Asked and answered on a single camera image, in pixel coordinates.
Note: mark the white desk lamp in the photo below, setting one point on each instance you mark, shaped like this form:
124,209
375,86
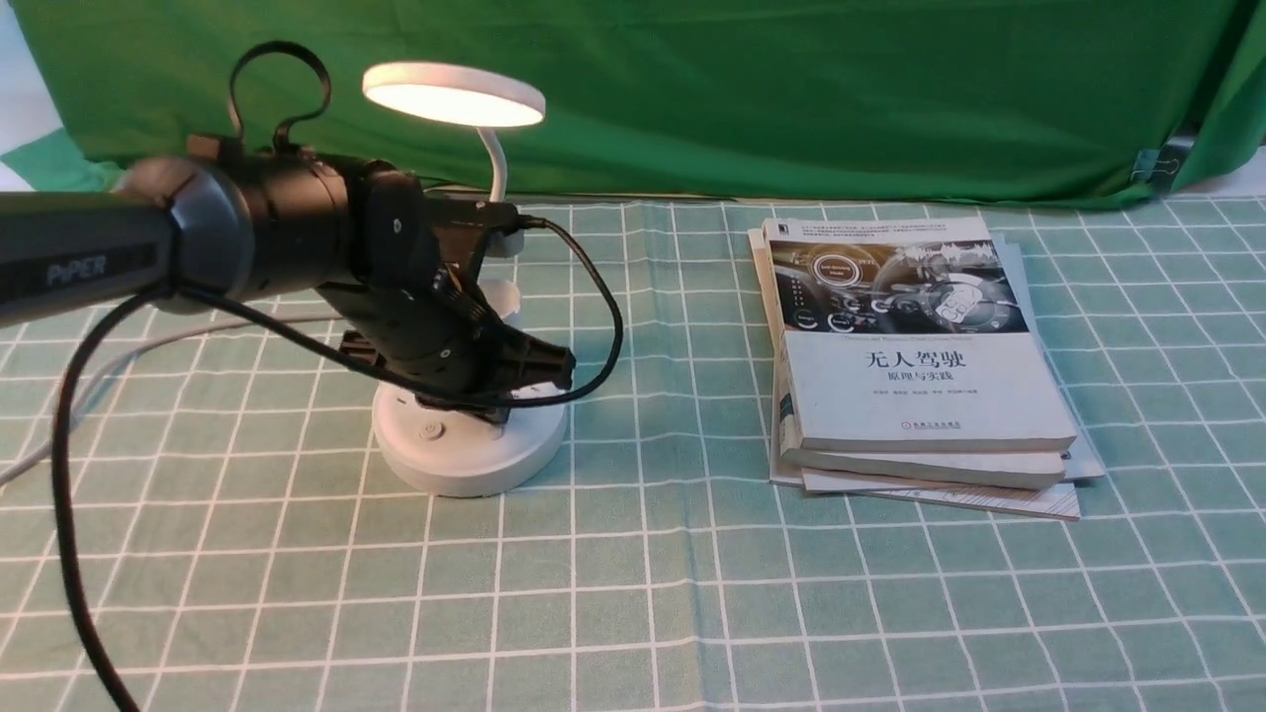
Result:
448,452

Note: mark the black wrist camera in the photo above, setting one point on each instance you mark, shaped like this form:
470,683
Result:
470,232

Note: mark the green checkered tablecloth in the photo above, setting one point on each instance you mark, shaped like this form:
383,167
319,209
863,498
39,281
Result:
246,548

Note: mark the metal binder clip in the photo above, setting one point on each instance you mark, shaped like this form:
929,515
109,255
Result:
1158,168

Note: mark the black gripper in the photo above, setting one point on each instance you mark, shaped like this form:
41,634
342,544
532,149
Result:
450,344

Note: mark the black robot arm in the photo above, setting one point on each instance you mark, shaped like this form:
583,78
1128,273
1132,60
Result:
400,267

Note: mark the bottom striped booklet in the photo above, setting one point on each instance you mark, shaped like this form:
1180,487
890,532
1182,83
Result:
1081,466

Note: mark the top white book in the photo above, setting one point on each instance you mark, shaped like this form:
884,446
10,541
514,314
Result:
910,336

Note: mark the white book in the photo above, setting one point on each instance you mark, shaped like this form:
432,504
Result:
910,336
920,467

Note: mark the green backdrop cloth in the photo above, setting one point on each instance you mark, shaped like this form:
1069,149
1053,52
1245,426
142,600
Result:
995,102

